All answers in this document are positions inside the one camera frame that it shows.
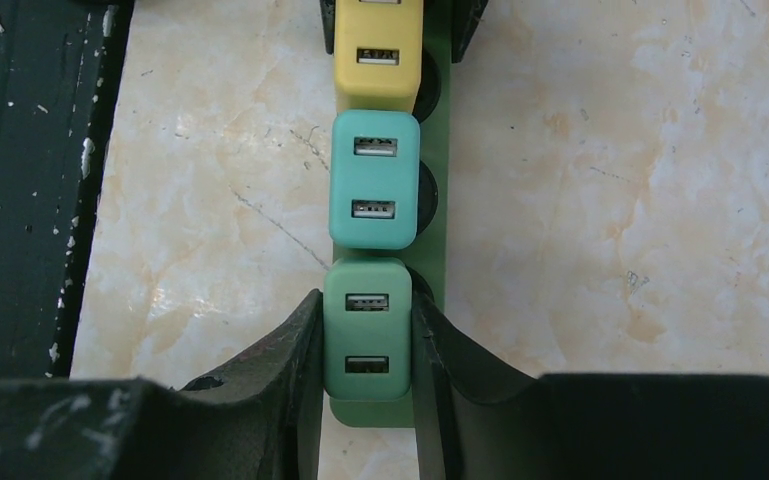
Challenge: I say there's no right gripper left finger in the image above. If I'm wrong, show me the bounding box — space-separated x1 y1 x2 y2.
0 290 323 479

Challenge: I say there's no green power strip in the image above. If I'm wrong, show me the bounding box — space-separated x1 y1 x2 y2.
326 1 452 428

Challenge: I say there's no teal plug on green strip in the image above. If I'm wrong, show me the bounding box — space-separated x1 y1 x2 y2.
328 109 420 250

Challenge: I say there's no light green plug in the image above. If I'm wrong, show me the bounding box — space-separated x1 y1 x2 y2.
323 257 412 401

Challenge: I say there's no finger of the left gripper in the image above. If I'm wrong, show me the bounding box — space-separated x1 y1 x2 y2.
450 0 489 64
319 0 336 55

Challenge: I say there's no yellow plug on green strip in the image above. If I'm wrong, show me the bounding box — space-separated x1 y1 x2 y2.
334 0 424 113

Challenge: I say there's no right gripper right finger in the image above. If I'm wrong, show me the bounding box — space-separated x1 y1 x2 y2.
411 295 769 479

